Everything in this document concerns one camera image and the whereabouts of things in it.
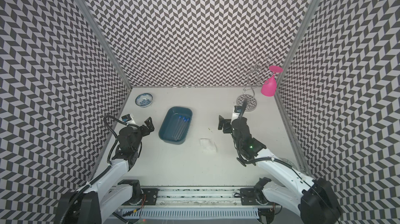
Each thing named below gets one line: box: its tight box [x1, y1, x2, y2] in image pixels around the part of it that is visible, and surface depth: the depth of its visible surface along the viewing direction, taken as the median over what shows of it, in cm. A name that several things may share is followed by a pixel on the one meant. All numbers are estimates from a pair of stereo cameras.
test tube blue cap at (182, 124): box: [175, 116, 186, 142], surface depth 98 cm
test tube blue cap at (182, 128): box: [177, 119, 187, 141], surface depth 96 cm
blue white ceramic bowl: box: [134, 92, 154, 108], surface depth 110 cm
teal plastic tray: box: [158, 106, 193, 145], surface depth 96 cm
